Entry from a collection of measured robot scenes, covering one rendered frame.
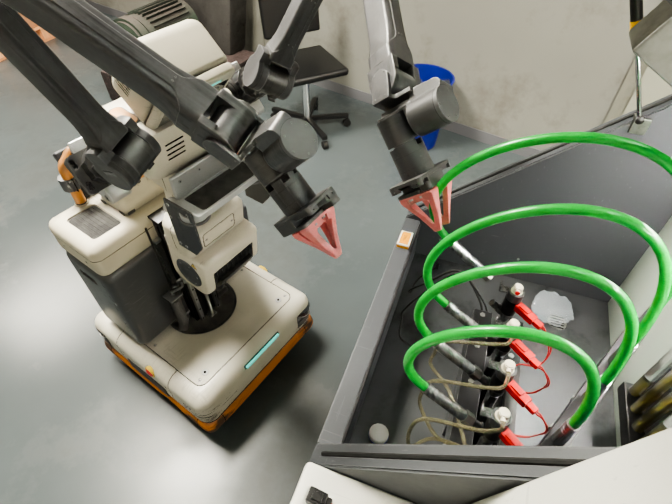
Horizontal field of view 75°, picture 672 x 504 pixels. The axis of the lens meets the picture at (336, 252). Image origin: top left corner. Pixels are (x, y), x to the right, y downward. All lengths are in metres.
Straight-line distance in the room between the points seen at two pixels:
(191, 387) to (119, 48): 1.25
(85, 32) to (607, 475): 0.73
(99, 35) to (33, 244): 2.33
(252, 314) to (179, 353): 0.30
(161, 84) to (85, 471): 1.62
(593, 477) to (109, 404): 1.86
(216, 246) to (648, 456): 1.13
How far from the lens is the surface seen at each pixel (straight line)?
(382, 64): 0.79
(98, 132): 0.89
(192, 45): 1.06
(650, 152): 0.68
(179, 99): 0.65
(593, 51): 3.00
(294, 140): 0.60
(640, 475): 0.45
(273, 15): 3.19
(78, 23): 0.69
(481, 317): 0.96
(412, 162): 0.73
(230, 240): 1.35
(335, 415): 0.85
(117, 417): 2.07
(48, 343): 2.41
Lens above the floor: 1.73
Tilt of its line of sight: 46 degrees down
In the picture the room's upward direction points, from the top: straight up
